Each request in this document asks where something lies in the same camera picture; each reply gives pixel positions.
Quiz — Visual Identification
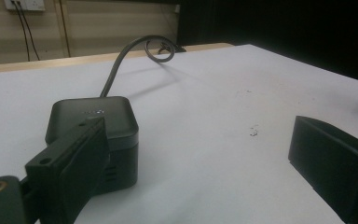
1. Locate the white wall socket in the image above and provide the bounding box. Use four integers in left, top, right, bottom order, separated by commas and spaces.
4, 0, 47, 12

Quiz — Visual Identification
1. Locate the black curtain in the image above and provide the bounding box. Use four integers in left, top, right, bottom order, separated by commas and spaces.
176, 0, 358, 86

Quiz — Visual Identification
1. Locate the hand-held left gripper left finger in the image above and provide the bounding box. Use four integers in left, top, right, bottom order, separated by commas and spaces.
24, 116, 111, 224

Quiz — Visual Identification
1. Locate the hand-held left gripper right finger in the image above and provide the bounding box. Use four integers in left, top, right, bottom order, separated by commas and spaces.
287, 115, 358, 224

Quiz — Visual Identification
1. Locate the black cube power adapter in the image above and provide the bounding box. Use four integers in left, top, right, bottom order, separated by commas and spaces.
45, 95, 140, 196

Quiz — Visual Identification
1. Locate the black wall cable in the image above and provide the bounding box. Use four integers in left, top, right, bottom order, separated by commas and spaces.
17, 0, 41, 62
11, 0, 31, 63

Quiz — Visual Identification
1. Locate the grey adapter cable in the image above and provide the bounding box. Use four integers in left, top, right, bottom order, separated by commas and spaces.
99, 35, 187, 98

